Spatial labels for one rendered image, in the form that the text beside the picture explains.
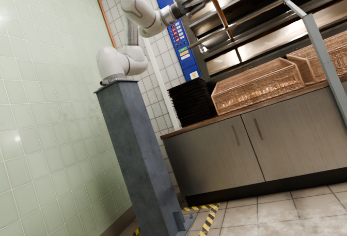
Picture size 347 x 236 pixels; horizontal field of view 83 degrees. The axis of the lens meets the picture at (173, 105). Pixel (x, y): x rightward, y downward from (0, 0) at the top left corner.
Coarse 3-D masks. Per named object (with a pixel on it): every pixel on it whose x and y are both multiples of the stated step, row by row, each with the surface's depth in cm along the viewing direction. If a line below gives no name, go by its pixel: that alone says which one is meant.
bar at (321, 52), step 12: (288, 0) 127; (300, 12) 113; (312, 24) 105; (312, 36) 106; (324, 48) 104; (324, 60) 104; (324, 72) 107; (336, 72) 103; (336, 84) 103; (336, 96) 104
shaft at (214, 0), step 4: (212, 0) 101; (216, 0) 103; (216, 4) 107; (216, 8) 112; (220, 8) 115; (220, 12) 119; (220, 16) 124; (224, 16) 128; (224, 20) 132; (224, 24) 140; (228, 32) 159; (232, 36) 176
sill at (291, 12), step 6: (312, 0) 154; (318, 0) 152; (300, 6) 157; (306, 6) 156; (288, 12) 160; (294, 12) 159; (276, 18) 164; (282, 18) 162; (264, 24) 167; (270, 24) 166; (252, 30) 171; (240, 36) 175; (228, 42) 179; (216, 48) 184; (204, 54) 188
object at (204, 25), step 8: (240, 0) 160; (248, 0) 163; (256, 0) 165; (264, 0) 168; (224, 8) 165; (232, 8) 167; (240, 8) 170; (248, 8) 173; (208, 16) 170; (216, 16) 172; (232, 16) 178; (192, 24) 176; (200, 24) 177; (208, 24) 180; (216, 24) 184; (200, 32) 189
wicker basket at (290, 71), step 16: (272, 64) 164; (288, 64) 136; (224, 80) 180; (240, 80) 174; (256, 80) 127; (272, 80) 124; (288, 80) 121; (224, 96) 136; (240, 96) 171; (256, 96) 128; (272, 96) 125; (224, 112) 137
